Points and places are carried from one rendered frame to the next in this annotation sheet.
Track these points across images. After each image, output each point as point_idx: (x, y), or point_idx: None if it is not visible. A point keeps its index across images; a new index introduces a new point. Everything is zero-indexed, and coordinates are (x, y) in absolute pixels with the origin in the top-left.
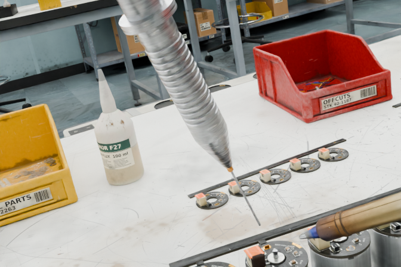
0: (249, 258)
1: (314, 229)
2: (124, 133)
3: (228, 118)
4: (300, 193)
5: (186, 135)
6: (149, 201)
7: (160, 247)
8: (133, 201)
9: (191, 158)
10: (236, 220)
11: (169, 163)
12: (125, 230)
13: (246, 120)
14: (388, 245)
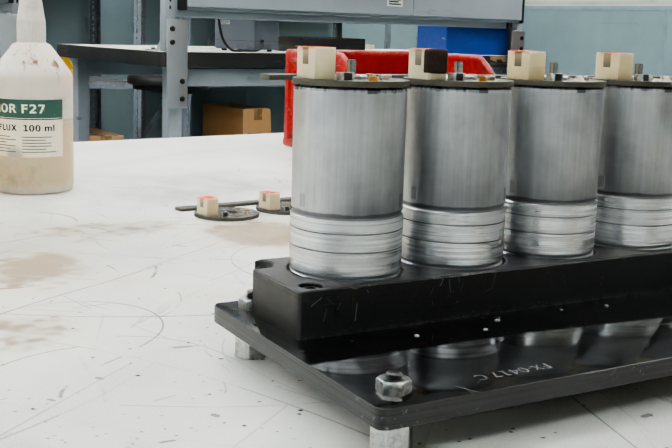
0: (419, 58)
1: None
2: (56, 86)
3: (230, 157)
4: None
5: (149, 165)
6: (94, 209)
7: (135, 245)
8: (60, 208)
9: (168, 182)
10: (282, 231)
11: (122, 183)
12: (52, 229)
13: (265, 161)
14: (628, 107)
